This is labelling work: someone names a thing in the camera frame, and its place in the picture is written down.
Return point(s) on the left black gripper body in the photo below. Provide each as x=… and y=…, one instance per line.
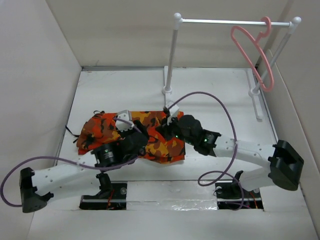
x=136, y=125

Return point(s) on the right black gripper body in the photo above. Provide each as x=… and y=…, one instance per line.
x=173, y=129

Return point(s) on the orange camouflage trousers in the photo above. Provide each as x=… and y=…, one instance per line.
x=101, y=129

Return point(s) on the pink plastic clothes hanger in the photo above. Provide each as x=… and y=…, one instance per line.
x=256, y=43

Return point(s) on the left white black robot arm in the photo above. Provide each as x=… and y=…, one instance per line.
x=39, y=187

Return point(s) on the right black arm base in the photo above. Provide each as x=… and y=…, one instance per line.
x=230, y=196

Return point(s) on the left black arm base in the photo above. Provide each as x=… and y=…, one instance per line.
x=112, y=196

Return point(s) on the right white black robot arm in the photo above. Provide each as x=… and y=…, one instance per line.
x=279, y=164

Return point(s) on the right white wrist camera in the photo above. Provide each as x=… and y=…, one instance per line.
x=171, y=111

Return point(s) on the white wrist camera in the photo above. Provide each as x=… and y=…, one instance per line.
x=171, y=111
x=123, y=121

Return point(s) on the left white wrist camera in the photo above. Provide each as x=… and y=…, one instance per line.
x=123, y=121

